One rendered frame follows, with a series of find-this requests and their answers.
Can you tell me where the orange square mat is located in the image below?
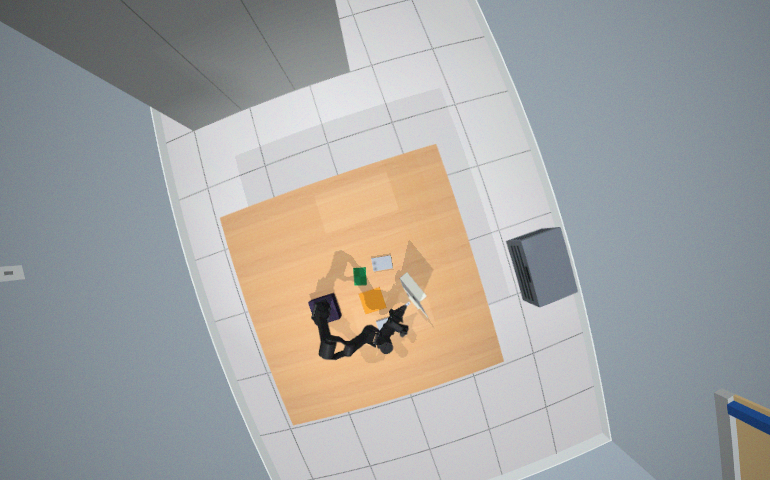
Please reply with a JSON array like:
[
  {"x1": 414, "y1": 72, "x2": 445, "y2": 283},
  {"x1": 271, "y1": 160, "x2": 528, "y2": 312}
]
[{"x1": 359, "y1": 287, "x2": 387, "y2": 314}]

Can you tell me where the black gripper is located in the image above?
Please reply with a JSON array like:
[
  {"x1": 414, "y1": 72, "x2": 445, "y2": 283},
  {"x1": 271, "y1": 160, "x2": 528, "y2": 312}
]
[{"x1": 382, "y1": 304, "x2": 407, "y2": 336}]

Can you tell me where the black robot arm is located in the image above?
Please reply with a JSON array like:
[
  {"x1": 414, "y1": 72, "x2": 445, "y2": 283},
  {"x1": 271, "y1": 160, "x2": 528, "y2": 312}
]
[{"x1": 311, "y1": 299, "x2": 394, "y2": 360}]

